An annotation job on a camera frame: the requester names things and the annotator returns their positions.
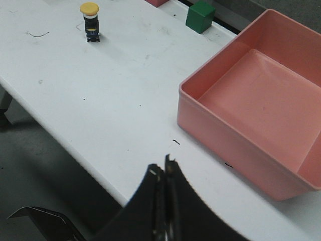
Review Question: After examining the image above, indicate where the pink plastic bin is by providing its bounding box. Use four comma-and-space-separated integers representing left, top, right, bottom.
177, 9, 320, 201

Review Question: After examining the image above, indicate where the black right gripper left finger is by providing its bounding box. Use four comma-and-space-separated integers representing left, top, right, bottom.
93, 164, 165, 240

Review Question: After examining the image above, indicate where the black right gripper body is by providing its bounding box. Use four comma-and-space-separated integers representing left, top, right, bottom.
8, 206, 84, 240

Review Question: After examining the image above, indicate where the pink cube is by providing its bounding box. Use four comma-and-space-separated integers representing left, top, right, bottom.
145, 0, 169, 8

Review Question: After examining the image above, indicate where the green cube near bin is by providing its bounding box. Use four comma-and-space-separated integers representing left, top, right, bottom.
186, 1, 216, 34

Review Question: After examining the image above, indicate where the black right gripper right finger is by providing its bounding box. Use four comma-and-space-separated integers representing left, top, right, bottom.
165, 154, 247, 240

